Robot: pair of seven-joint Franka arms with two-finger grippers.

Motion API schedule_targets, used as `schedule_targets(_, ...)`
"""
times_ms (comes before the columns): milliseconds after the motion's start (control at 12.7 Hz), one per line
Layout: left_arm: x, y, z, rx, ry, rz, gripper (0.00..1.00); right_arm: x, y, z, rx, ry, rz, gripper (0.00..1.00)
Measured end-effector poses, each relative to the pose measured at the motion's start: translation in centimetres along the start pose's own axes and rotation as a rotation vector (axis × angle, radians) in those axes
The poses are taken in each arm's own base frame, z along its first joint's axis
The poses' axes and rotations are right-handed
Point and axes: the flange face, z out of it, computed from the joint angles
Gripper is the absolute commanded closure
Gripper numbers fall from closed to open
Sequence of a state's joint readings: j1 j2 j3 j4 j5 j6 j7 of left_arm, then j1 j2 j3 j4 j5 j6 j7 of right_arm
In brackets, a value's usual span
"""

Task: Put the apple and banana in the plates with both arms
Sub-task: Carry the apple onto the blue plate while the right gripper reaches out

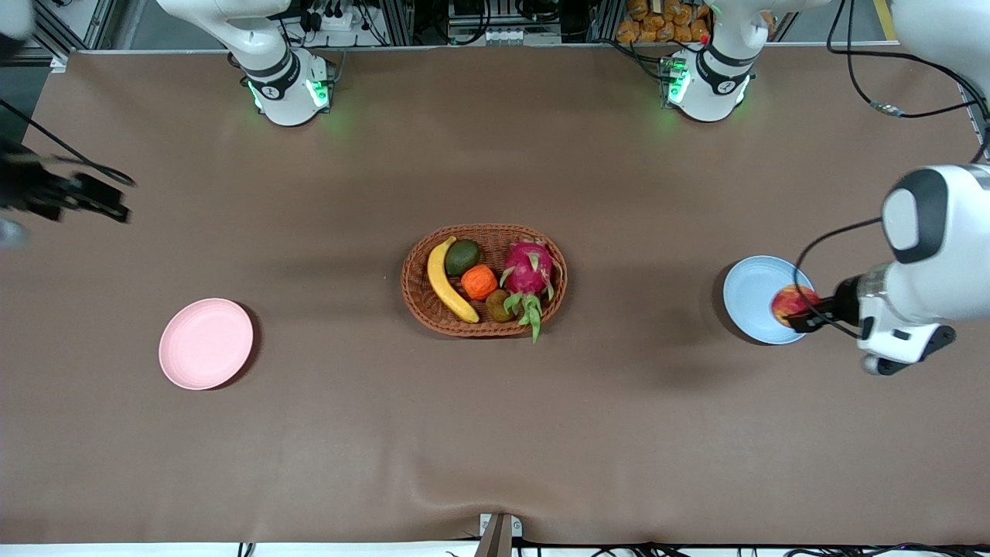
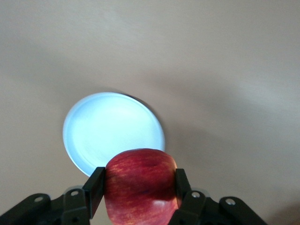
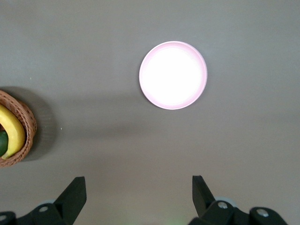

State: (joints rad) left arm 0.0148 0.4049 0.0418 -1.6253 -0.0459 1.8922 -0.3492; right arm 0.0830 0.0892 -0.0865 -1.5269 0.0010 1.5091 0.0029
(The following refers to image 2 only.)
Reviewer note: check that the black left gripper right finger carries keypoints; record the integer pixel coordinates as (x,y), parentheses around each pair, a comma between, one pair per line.
(182,185)

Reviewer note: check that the red apple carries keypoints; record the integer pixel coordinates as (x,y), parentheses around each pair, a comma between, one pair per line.
(140,187)

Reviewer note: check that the blue plate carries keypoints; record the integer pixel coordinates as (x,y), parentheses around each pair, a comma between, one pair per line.
(110,126)

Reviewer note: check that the brown table cloth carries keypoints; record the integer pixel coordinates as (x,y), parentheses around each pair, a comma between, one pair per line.
(211,70)

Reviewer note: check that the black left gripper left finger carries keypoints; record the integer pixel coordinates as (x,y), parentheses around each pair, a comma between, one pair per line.
(93,187)

